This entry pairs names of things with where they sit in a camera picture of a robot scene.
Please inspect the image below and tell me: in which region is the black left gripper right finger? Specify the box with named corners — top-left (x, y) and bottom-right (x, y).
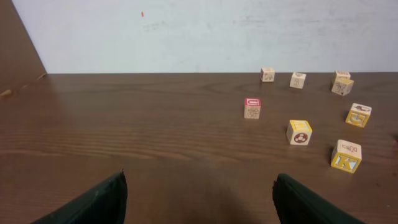
top-left (272, 173), bottom-right (362, 224)

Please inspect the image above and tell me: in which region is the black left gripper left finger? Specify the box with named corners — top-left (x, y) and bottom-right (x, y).
top-left (33, 171), bottom-right (127, 224)

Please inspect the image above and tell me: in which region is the yellow letter K block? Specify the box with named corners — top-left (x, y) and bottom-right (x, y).
top-left (330, 139), bottom-right (362, 174)

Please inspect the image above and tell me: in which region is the yellow block with ball picture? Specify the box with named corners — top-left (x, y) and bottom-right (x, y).
top-left (286, 119), bottom-right (313, 146)

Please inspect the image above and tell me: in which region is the yellow letter G block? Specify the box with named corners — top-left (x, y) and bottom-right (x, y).
top-left (345, 103), bottom-right (372, 128)

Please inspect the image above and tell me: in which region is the red top wooden block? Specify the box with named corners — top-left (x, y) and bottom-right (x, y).
top-left (244, 98), bottom-right (261, 119)

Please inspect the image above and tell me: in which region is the wooden block with number three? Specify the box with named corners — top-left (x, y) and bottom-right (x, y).
top-left (290, 72), bottom-right (307, 89)

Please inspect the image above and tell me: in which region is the yellow top wooden block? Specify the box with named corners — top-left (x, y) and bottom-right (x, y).
top-left (331, 78), bottom-right (354, 96)

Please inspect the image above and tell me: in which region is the wooden block with animal drawing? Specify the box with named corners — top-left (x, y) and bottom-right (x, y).
top-left (260, 67), bottom-right (275, 82)

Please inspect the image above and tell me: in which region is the wooden block with lattice top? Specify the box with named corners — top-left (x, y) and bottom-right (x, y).
top-left (332, 70), bottom-right (351, 83)

